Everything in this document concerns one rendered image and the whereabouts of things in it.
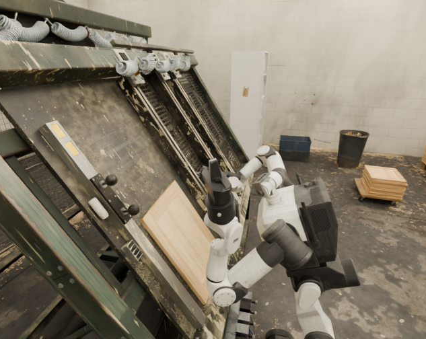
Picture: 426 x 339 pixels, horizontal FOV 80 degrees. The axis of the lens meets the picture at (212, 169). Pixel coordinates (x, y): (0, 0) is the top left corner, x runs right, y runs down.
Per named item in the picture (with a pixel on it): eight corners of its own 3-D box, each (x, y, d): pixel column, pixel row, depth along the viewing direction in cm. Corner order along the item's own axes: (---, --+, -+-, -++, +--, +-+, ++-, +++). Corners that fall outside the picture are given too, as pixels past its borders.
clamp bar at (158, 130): (221, 241, 154) (256, 228, 145) (99, 61, 128) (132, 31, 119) (224, 231, 163) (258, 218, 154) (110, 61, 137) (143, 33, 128)
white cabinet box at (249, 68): (256, 163, 513) (264, 50, 433) (229, 160, 529) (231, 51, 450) (261, 153, 566) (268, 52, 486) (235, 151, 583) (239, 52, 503)
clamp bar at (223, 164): (235, 195, 208) (261, 183, 198) (151, 61, 182) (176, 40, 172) (237, 189, 217) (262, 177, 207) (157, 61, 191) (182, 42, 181)
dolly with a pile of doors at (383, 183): (400, 208, 355) (409, 182, 339) (358, 202, 370) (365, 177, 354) (387, 189, 408) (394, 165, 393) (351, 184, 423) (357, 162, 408)
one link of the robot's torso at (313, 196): (336, 228, 125) (317, 163, 115) (356, 282, 94) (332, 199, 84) (276, 239, 135) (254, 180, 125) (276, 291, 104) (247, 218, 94)
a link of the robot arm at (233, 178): (217, 189, 154) (235, 194, 152) (217, 185, 144) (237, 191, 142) (223, 171, 157) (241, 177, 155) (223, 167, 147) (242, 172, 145)
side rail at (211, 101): (239, 166, 274) (248, 161, 270) (183, 73, 250) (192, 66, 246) (240, 163, 282) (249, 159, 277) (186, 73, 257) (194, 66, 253)
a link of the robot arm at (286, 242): (279, 268, 93) (308, 244, 91) (278, 278, 85) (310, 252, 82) (257, 243, 96) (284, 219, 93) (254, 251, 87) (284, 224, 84)
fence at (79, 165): (195, 329, 104) (203, 327, 103) (38, 129, 83) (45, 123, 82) (198, 318, 109) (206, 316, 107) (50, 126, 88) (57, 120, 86)
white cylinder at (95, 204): (85, 202, 86) (100, 221, 88) (91, 200, 85) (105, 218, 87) (91, 198, 89) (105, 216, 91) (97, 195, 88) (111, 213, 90)
